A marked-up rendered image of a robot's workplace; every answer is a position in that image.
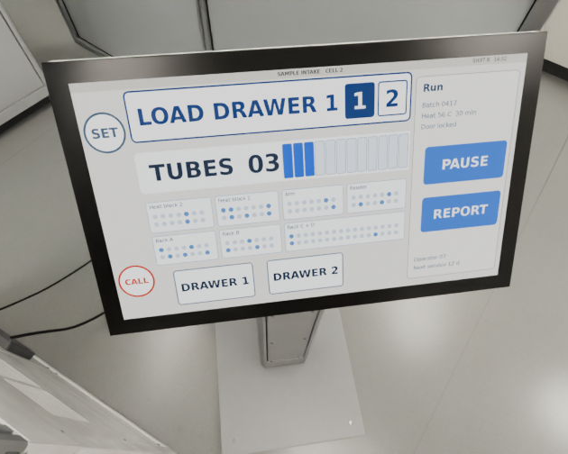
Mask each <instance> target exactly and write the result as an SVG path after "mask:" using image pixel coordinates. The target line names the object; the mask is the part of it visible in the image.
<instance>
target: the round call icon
mask: <svg viewBox="0 0 568 454"><path fill-rule="evenodd" d="M114 271H115V277H116V281H117V285H118V289H119V293H120V297H121V300H126V299H134V298H142V297H150V296H158V295H159V291H158V287H157V281H156V277H155V272H154V267H153V263H152V262H150V263H142V264H132V265H124V266H116V267H114Z"/></svg>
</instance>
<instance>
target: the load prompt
mask: <svg viewBox="0 0 568 454"><path fill-rule="evenodd" d="M412 86H413V71H403V72H390V73H378V74H364V75H351V76H338V77H312V78H300V79H286V80H273V81H261V82H247V83H234V84H221V85H208V86H183V87H170V88H156V89H143V90H130V91H122V97H123V101H124V110H125V114H126V119H127V123H128V129H129V133H130V138H131V143H132V144H136V143H147V142H158V141H180V140H191V139H203V138H214V137H224V136H236V135H247V134H258V133H270V132H291V131H303V130H314V129H324V128H335V127H347V126H358V125H369V124H381V123H402V122H411V105H412Z"/></svg>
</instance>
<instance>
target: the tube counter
mask: <svg viewBox="0 0 568 454"><path fill-rule="evenodd" d="M409 145H410V131H404V132H384V133H373V134H362V135H351V136H340V137H329V138H318V139H307V140H296V141H275V142H264V143H253V144H244V155H245V164H246V173H247V182H248V185H250V184H260V183H269V182H280V181H290V180H300V179H310V178H319V177H338V176H348V175H358V174H367V173H377V172H387V171H397V170H406V169H408V165H409Z"/></svg>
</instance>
